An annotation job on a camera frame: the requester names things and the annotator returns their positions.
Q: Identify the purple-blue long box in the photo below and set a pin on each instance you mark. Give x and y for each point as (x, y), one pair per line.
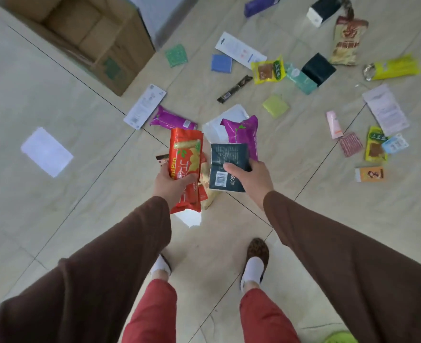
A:
(260, 5)

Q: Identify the brown cardboard box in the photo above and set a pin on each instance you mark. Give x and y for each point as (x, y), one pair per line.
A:
(89, 28)

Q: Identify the left white sock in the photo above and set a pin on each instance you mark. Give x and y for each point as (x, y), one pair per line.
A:
(159, 266)

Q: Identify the white card with code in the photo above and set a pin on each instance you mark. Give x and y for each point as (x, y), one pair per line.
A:
(144, 107)

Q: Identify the clear white pouch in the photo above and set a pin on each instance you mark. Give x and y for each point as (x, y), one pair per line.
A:
(217, 128)

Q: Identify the person's right hand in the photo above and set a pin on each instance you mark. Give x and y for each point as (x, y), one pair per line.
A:
(257, 182)

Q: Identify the dark brown strip wrapper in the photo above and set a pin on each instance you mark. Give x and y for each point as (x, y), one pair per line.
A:
(348, 8)

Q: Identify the small brown snack packet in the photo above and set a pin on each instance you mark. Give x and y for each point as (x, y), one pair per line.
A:
(162, 159)

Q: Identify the light blue small packet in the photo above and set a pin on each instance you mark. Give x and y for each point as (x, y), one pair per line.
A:
(395, 143)

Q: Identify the person's left leg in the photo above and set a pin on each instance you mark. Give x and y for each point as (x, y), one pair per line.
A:
(149, 314)

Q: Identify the pink tube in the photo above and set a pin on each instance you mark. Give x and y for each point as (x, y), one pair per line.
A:
(334, 125)

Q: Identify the white sock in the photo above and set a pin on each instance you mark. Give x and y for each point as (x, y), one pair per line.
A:
(252, 270)
(159, 266)

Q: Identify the dark green box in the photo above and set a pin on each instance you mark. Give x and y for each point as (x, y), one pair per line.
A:
(319, 69)

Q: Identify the person's left hand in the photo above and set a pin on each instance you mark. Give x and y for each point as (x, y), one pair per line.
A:
(167, 185)

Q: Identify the dark brown stick sachet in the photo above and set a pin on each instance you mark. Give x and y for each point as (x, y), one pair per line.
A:
(234, 89)

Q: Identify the beige red chip bag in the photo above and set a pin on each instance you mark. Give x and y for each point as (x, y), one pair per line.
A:
(206, 176)
(348, 42)

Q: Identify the person's right forearm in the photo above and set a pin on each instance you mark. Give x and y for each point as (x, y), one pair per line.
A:
(357, 264)

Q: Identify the green plastic basket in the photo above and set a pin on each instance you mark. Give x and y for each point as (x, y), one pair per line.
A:
(340, 338)

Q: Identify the right white sock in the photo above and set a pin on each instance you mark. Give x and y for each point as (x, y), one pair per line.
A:
(252, 270)

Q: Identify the right leopard print slipper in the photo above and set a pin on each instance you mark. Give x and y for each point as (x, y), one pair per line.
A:
(257, 248)

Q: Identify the orange small packet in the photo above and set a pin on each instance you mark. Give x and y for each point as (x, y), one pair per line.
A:
(371, 173)

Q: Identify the teal long carton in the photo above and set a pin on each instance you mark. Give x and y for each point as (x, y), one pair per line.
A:
(301, 82)

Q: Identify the red snack bag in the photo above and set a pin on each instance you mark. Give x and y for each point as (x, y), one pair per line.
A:
(185, 153)

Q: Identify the person's left forearm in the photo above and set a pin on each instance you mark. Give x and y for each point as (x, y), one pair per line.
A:
(89, 282)

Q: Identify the white printed pouch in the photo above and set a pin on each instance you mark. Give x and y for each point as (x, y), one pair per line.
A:
(385, 110)

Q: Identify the purple snack bag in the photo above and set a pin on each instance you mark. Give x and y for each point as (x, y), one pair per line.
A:
(171, 120)
(244, 133)

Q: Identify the yellow-green long snack bag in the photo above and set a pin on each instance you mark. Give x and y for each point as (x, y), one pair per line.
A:
(396, 67)

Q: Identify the pale grey cabinet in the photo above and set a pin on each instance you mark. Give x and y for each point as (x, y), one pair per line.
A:
(160, 14)

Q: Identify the pink striped packet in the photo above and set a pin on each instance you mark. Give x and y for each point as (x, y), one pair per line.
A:
(350, 144)

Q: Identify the white long card blue print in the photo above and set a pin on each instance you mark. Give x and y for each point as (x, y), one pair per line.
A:
(239, 49)

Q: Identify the black box white end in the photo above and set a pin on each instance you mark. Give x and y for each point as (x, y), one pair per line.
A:
(324, 8)

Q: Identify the person's leg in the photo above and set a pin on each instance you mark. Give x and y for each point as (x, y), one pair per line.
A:
(149, 314)
(267, 317)

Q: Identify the yellow dried tofu packet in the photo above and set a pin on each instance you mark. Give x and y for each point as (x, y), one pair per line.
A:
(267, 70)
(376, 146)

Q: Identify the leopard print slipper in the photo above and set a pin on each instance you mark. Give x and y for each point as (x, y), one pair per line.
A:
(167, 261)
(257, 248)

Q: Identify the lime green square pack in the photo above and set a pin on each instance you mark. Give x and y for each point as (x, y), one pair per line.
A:
(275, 106)

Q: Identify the person's right leg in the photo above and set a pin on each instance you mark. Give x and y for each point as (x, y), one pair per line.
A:
(267, 317)

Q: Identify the blue square pack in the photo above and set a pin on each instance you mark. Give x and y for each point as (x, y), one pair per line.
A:
(222, 63)

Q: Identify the left leopard print slipper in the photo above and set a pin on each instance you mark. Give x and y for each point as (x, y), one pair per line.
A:
(167, 261)

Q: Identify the dark teal packet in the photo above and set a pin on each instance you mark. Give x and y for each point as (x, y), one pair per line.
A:
(228, 158)

